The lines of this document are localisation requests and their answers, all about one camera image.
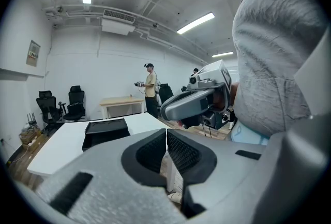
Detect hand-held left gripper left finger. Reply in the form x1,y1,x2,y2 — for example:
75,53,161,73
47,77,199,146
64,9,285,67
15,128,187,224

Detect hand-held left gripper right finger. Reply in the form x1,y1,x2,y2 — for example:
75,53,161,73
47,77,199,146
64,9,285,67
167,129,267,220

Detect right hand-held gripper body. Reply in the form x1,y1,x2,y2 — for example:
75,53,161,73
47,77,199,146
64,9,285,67
185,59,235,131

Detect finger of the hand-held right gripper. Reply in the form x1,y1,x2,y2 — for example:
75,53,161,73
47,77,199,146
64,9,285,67
160,87,216,122

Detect black box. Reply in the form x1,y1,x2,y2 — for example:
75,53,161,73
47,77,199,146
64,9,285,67
82,117,131,153

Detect person's right forearm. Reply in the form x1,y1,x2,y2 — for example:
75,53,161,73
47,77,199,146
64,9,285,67
230,82,240,108

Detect cardboard box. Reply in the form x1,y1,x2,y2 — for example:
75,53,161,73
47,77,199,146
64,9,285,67
19,124,42,145

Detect black office chair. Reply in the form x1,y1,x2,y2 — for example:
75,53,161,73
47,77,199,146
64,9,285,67
158,83,174,105
58,85,86,123
36,90,63,131

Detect person's light blue trousers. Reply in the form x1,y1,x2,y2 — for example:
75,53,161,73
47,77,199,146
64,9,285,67
229,120,270,146

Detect wooden table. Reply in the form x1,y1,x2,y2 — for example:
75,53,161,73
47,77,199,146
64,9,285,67
99,96,146,121

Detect white table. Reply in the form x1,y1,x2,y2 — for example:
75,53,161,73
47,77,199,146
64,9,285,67
26,112,179,193

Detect person's grey shirt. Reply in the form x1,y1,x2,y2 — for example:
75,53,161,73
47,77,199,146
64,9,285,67
231,0,331,139

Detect black router with antennas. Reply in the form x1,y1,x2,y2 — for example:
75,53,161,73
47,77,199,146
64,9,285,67
26,112,37,126

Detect white ceiling air conditioner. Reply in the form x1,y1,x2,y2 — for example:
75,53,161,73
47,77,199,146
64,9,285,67
101,9,137,36

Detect grey wall notice board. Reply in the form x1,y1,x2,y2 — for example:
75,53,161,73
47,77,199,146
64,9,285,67
25,39,41,68

